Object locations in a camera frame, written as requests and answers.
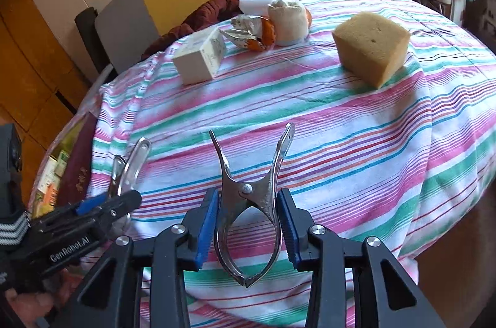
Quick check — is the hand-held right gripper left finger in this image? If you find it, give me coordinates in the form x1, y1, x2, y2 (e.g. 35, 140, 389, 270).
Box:
64, 188, 221, 328

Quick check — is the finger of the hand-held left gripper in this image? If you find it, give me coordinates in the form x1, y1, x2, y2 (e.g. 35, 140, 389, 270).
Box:
82, 190, 143, 236
33, 195, 110, 233

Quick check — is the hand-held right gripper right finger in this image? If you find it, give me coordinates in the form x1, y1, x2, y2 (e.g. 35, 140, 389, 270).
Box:
276, 188, 446, 328

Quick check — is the dark red box container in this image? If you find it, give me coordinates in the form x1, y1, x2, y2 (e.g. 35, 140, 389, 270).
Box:
29, 111, 101, 220

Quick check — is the metal spring clip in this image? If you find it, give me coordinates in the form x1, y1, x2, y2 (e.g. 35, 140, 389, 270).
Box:
209, 122, 296, 289
108, 137, 153, 224

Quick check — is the person's left hand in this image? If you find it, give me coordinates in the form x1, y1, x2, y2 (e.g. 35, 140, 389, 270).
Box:
4, 287, 59, 321

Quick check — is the green white packet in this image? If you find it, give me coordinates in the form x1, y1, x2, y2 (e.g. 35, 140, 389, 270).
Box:
54, 152, 70, 174

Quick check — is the pink green striped tablecloth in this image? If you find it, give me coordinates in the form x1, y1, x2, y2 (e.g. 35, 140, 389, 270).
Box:
35, 0, 496, 328

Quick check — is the yellow wooden cabinet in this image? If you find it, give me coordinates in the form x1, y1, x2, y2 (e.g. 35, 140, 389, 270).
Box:
0, 0, 94, 143

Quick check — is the white cardboard box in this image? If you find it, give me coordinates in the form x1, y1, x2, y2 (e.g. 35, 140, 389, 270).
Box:
171, 26, 228, 86

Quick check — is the yellow sponge block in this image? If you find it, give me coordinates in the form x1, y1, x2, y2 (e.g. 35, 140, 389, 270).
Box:
332, 12, 411, 89

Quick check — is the orange white snack packet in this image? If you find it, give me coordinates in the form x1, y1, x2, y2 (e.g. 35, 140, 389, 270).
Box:
218, 14, 277, 53

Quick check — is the rolled beige towel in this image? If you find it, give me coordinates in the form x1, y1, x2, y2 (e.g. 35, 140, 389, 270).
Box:
267, 0, 311, 46

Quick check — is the maroon cloth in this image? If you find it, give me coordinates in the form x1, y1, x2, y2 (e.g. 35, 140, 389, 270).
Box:
141, 0, 243, 59

